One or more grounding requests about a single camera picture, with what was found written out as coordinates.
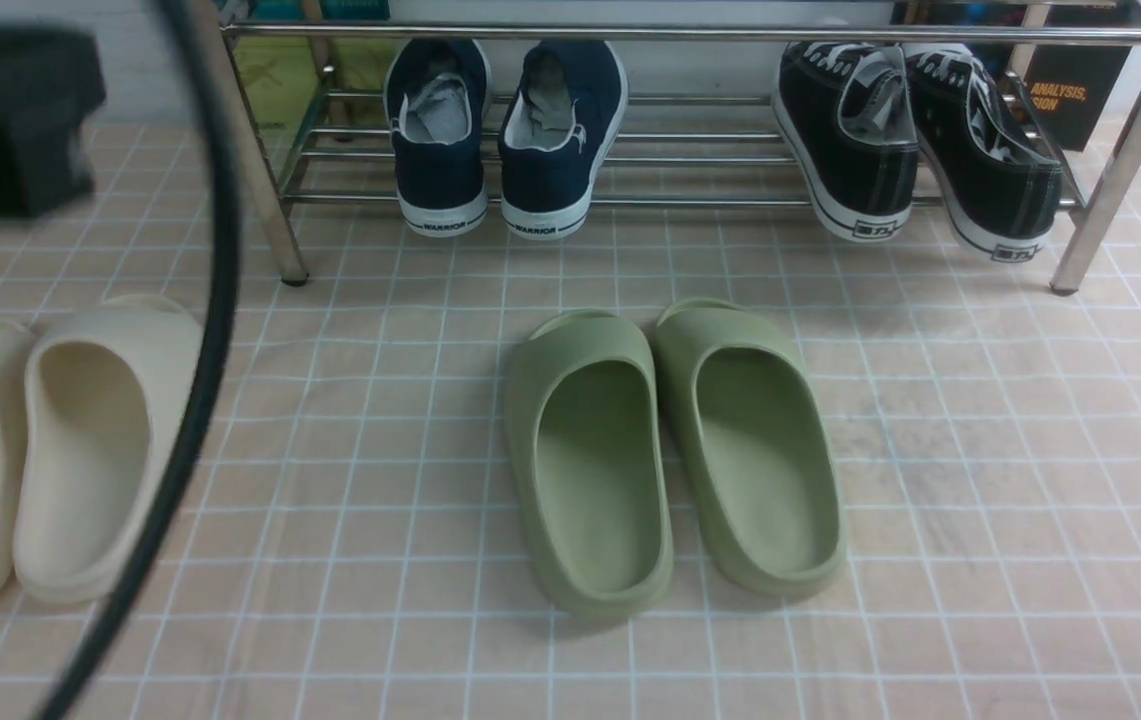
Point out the navy slip-on shoe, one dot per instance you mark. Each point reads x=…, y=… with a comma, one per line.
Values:
x=436, y=95
x=563, y=119

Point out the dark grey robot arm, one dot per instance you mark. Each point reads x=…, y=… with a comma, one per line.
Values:
x=51, y=82

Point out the silver metal shoe rack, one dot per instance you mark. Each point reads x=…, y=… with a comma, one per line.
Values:
x=275, y=193

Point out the left green foam slide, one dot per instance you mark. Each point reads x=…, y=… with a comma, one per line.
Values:
x=583, y=435

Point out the green foam slide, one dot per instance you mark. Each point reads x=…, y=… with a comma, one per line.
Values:
x=756, y=455
x=583, y=435

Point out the right green foam slide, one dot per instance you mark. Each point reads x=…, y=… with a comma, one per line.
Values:
x=756, y=455

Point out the left black canvas sneaker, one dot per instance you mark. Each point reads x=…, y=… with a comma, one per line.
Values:
x=844, y=109

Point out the black canvas sneaker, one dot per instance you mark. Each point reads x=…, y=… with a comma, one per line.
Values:
x=844, y=109
x=1000, y=192

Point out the teal yellow-green box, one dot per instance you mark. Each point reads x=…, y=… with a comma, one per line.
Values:
x=279, y=72

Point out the right black canvas sneaker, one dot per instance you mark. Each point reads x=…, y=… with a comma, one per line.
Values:
x=1000, y=192

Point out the right cream foam slide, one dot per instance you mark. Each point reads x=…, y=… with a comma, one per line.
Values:
x=105, y=391

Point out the black book orange text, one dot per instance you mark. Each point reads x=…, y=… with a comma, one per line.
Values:
x=1070, y=85

